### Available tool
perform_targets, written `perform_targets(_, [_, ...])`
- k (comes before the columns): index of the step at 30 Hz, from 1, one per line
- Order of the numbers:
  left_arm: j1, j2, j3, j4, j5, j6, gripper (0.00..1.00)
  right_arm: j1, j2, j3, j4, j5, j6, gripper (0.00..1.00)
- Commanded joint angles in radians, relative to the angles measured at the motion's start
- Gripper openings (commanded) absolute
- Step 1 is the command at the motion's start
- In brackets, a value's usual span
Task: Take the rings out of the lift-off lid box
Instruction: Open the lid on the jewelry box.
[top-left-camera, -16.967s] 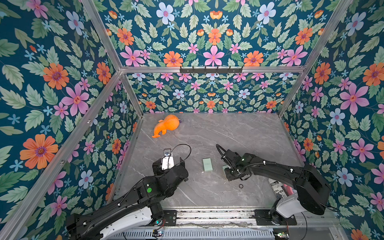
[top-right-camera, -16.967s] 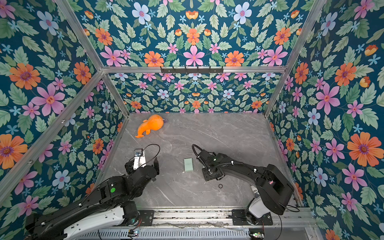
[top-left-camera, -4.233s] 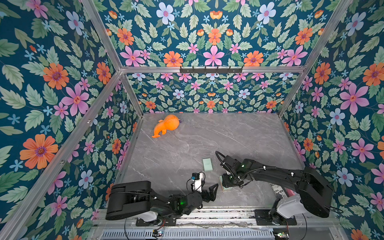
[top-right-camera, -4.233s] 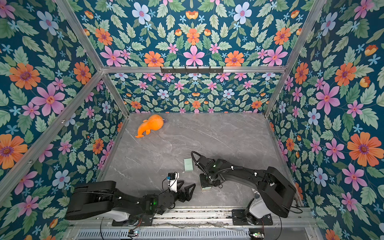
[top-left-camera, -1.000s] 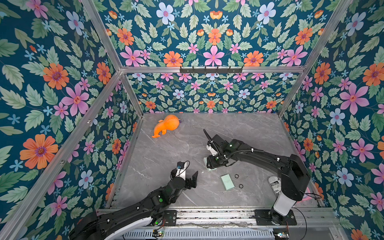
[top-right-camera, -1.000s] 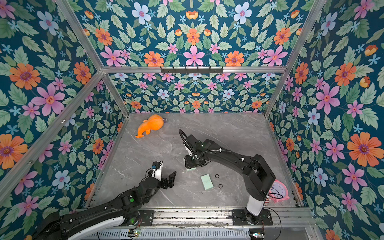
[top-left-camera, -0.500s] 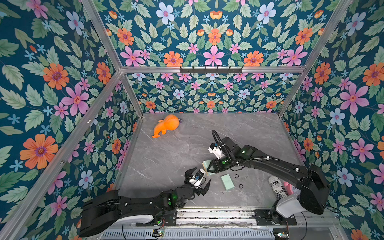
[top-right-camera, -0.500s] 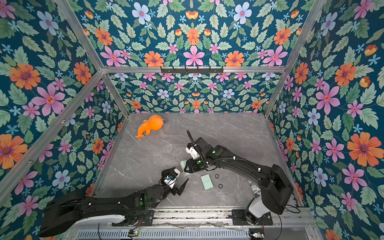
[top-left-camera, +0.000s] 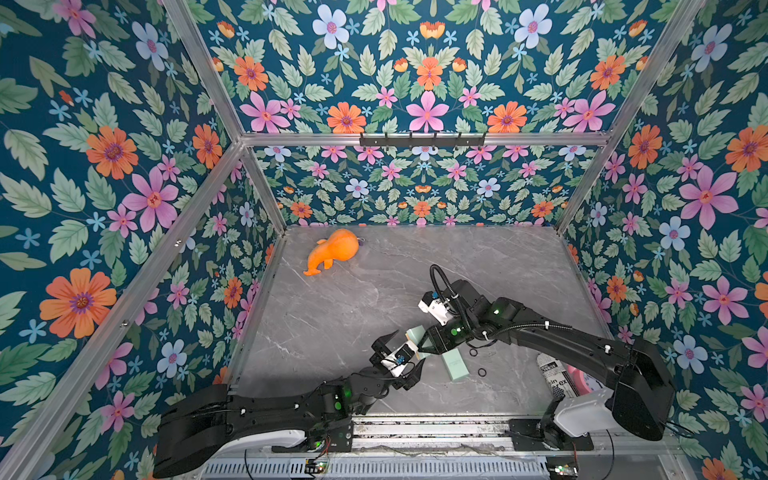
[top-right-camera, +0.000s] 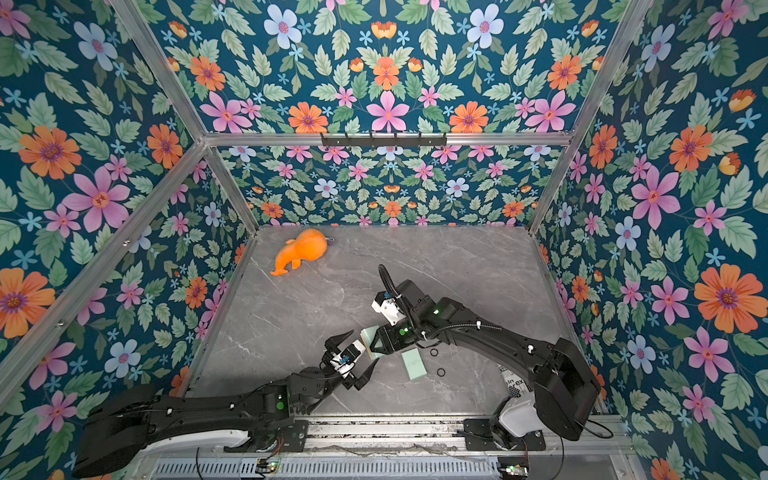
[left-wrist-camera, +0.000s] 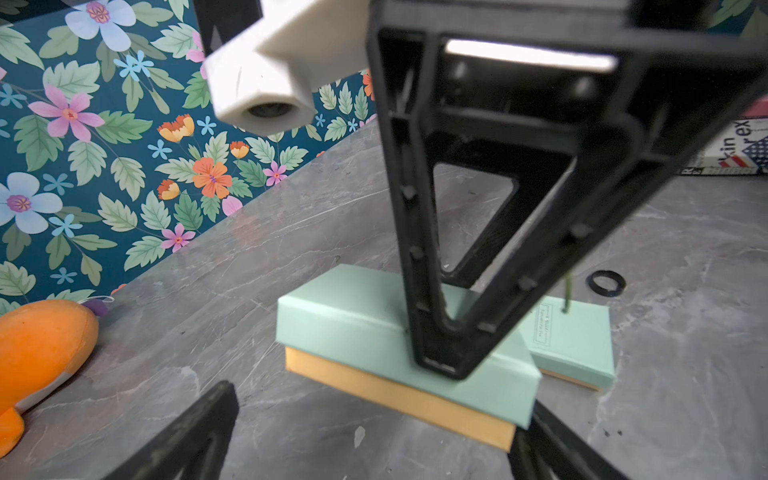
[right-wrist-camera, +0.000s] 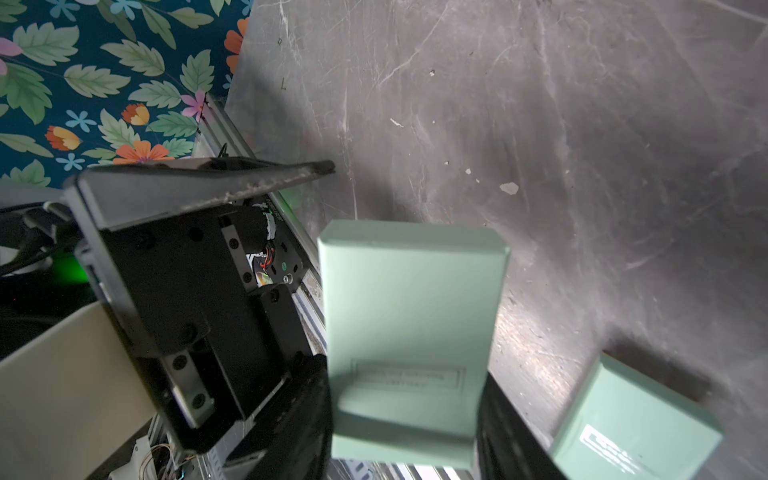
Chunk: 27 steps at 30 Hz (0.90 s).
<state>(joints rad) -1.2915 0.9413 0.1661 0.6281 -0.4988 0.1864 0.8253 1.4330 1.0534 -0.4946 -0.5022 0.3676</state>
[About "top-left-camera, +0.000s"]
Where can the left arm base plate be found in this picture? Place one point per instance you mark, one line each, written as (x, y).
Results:
(333, 438)

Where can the black hook rail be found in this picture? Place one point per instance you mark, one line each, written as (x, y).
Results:
(422, 140)

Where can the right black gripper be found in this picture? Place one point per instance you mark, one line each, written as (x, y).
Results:
(435, 336)

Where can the mint box lid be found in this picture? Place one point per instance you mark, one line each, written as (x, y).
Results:
(455, 365)

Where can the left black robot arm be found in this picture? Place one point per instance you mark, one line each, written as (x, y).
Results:
(194, 429)

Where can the mint green box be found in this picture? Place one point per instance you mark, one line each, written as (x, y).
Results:
(414, 336)

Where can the orange plush toy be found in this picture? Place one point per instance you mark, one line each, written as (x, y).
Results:
(340, 246)

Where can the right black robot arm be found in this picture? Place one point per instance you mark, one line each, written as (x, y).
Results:
(638, 390)

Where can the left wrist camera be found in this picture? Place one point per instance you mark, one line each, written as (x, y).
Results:
(396, 363)

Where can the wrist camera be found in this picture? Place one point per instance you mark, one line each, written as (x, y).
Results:
(396, 363)
(432, 304)

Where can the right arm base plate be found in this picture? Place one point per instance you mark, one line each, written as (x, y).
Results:
(531, 435)

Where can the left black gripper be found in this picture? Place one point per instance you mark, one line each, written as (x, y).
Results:
(409, 382)

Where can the pink alarm clock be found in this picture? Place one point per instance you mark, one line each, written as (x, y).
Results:
(580, 380)

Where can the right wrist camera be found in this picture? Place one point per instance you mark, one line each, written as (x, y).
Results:
(432, 304)

